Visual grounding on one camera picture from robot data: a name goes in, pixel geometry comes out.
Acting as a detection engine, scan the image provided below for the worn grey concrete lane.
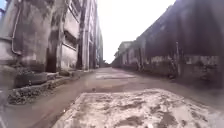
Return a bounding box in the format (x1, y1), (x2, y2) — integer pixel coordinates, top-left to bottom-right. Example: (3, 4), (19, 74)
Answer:
(0, 67), (224, 128)

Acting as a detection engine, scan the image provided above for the tall grey building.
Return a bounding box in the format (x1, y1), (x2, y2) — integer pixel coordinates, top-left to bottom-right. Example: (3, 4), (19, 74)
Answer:
(77, 0), (105, 70)

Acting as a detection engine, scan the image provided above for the stained grey concrete building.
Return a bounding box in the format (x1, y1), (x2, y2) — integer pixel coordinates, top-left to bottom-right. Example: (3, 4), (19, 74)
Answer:
(0, 0), (83, 76)

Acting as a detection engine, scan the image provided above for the pale building behind wall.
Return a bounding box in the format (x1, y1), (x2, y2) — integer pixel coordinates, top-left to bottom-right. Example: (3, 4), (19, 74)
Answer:
(114, 40), (134, 58)

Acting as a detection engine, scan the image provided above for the long stained concrete wall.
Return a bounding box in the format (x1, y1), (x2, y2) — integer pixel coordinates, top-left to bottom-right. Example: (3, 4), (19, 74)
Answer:
(110, 0), (224, 90)

